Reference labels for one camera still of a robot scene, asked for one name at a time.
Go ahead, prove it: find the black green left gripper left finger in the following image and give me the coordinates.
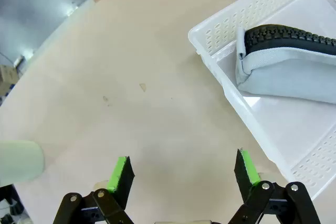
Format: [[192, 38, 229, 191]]
[[52, 155, 136, 224]]

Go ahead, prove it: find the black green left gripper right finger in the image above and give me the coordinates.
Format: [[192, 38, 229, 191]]
[[228, 148, 322, 224]]

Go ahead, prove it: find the pale green plastic cup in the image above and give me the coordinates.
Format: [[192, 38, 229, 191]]
[[0, 140, 45, 185]]

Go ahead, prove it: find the grey pencil case black zipper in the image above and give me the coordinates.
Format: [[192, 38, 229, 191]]
[[235, 24, 336, 104]]

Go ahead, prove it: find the white perforated plastic basket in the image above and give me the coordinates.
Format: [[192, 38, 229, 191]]
[[187, 0, 336, 201]]

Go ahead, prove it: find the brown cardboard box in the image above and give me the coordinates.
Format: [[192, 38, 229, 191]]
[[0, 63, 20, 83]]

